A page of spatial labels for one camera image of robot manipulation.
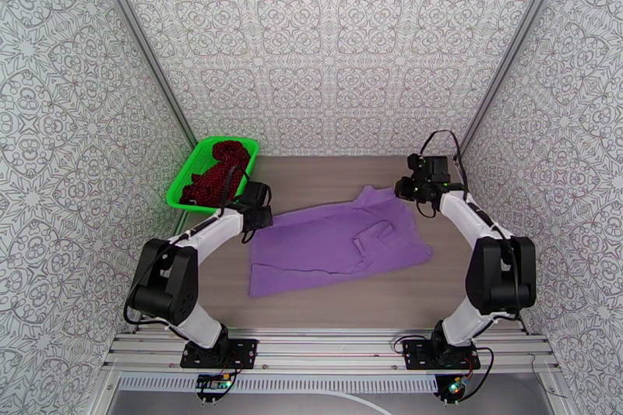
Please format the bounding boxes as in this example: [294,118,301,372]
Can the purple shirt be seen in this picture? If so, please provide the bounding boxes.
[248,185,435,299]

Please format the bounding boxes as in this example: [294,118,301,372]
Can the grey metal panel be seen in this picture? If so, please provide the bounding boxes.
[104,389,565,415]

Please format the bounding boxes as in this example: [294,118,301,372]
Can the circuit board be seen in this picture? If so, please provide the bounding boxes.
[195,373,234,400]
[434,375,473,403]

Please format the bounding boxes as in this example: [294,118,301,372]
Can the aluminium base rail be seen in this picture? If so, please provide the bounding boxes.
[102,328,561,377]

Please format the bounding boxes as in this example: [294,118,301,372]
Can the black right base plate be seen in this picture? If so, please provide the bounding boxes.
[403,339,482,372]

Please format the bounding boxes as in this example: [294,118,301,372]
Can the slotted metal strip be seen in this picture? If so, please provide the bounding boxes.
[118,375,439,392]

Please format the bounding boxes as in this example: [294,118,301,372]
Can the aluminium frame post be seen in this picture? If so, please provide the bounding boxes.
[455,0,571,162]
[81,0,199,149]

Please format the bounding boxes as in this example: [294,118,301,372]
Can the right circuit board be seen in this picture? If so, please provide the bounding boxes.
[434,375,473,403]

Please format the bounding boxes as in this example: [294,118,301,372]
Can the green plastic basket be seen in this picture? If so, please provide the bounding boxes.
[166,135,259,214]

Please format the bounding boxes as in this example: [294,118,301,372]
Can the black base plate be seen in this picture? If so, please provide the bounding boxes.
[403,339,482,372]
[180,339,259,371]

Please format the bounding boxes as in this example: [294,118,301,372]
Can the red patterned garment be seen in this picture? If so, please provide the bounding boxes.
[180,139,255,208]

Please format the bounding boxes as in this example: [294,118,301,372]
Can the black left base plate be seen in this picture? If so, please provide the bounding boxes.
[180,339,259,371]

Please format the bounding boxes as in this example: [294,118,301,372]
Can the left circuit board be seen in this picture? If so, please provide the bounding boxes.
[195,373,234,400]

